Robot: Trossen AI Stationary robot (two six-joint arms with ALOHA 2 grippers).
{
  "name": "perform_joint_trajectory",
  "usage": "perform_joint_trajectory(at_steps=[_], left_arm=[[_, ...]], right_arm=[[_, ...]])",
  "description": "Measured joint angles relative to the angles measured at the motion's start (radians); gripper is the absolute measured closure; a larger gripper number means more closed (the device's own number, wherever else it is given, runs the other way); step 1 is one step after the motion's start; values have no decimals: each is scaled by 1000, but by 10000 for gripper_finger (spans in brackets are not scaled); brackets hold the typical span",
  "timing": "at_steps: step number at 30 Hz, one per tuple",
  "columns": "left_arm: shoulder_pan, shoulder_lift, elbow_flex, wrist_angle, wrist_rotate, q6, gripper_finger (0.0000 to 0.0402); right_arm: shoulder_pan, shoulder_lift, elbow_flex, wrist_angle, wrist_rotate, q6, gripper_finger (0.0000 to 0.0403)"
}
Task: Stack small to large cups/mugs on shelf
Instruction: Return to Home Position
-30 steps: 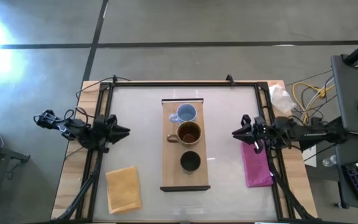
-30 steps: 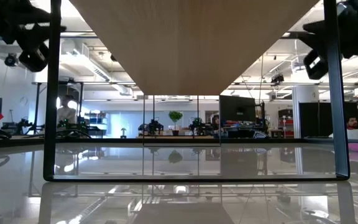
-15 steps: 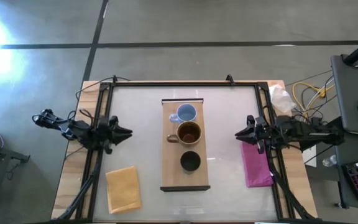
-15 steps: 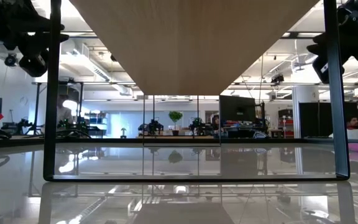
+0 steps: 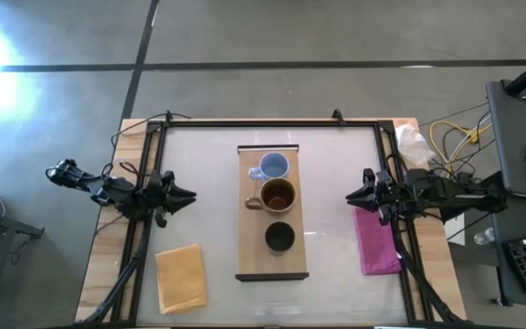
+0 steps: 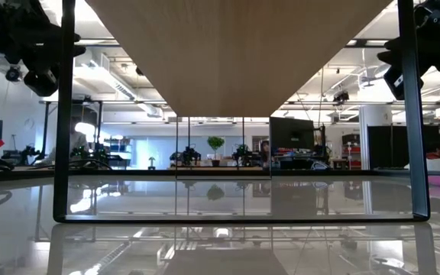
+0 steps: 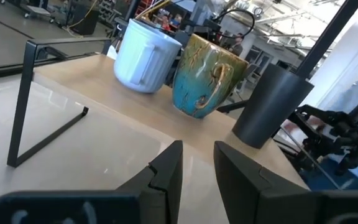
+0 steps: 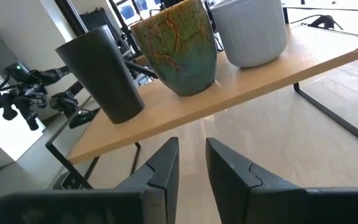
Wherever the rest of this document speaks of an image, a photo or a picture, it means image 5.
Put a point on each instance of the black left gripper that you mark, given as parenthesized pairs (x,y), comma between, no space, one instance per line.
(159,198)

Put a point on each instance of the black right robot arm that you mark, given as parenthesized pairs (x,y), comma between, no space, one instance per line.
(450,193)

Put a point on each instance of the light blue mug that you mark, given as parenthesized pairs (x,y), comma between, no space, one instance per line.
(273,166)

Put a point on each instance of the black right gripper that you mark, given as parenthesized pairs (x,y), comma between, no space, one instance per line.
(381,196)

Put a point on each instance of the black cup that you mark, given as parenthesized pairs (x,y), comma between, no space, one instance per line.
(280,236)

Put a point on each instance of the clear plastic bag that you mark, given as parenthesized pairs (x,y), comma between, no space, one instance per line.
(411,142)

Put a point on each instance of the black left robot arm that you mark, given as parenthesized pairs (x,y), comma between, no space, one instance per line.
(103,188)

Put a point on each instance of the grey side desk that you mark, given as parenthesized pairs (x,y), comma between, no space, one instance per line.
(509,137)

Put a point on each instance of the white paper sheet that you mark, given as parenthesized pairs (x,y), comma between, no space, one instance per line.
(455,229)

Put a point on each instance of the clear water bottle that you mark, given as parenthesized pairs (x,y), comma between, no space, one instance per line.
(485,236)

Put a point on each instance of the pink cloth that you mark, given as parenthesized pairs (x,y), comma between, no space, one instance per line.
(376,244)

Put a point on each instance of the brown mug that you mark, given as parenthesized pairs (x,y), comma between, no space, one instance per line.
(277,195)

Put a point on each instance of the black aluminium table frame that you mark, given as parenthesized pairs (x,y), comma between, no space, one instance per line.
(162,183)

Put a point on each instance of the orange cloth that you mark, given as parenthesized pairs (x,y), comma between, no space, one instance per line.
(181,278)

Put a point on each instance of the wooden tray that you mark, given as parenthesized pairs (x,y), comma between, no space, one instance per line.
(272,237)

